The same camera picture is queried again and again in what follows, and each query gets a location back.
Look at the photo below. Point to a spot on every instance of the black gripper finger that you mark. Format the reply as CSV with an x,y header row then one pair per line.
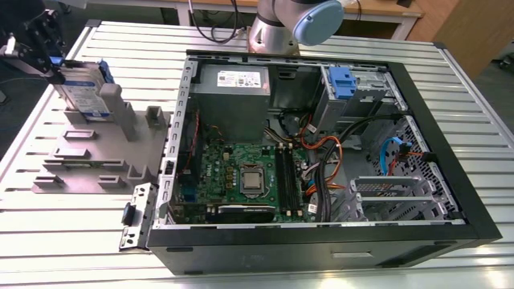
x,y
49,30
33,55

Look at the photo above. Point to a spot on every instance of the hard disk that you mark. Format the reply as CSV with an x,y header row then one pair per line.
x,y
85,96

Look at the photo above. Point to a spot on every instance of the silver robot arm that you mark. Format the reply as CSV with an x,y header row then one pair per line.
x,y
273,36

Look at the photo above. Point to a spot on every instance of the silver disk bay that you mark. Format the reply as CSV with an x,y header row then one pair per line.
x,y
385,183

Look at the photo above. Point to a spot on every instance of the white metal desk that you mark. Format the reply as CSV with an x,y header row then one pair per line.
x,y
182,16

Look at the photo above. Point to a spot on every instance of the grey parts rack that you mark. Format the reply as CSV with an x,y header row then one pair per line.
x,y
117,150

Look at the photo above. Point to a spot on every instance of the green RAM stick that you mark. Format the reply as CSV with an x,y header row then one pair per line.
x,y
81,164

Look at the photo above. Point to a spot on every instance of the grey power supply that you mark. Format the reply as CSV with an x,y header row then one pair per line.
x,y
229,117

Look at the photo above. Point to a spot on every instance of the green motherboard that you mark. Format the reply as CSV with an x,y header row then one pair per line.
x,y
257,150

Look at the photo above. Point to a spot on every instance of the silver CPU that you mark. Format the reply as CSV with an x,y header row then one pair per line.
x,y
253,180

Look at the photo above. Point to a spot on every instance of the black graphics card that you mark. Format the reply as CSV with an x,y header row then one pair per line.
x,y
245,212

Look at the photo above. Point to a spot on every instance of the black RAM slot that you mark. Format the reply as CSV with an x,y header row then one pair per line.
x,y
296,183
282,180

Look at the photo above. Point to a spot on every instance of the blue plastic drive latch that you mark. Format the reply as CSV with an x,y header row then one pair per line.
x,y
341,81

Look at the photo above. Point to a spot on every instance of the silver optical drive cage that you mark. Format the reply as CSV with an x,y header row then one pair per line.
x,y
336,114

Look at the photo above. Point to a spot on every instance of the wooden desk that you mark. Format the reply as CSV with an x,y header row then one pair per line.
x,y
393,10

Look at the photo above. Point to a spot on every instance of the black PC case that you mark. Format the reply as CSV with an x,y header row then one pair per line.
x,y
281,241

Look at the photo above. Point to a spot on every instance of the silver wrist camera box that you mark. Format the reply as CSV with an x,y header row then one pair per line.
x,y
10,46

